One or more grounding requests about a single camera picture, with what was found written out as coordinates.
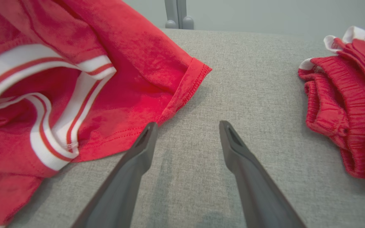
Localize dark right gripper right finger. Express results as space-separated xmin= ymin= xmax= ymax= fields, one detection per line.
xmin=219 ymin=120 xmax=307 ymax=228

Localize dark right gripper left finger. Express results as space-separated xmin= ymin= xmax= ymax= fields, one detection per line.
xmin=71 ymin=122 xmax=159 ymax=228

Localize red white basketball jersey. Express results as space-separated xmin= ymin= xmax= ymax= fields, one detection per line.
xmin=0 ymin=0 xmax=213 ymax=228

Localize red shorts with white trim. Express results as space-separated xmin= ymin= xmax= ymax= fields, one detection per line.
xmin=298 ymin=26 xmax=365 ymax=193

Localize grey metal frame post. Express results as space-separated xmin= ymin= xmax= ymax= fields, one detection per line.
xmin=164 ymin=0 xmax=195 ymax=30

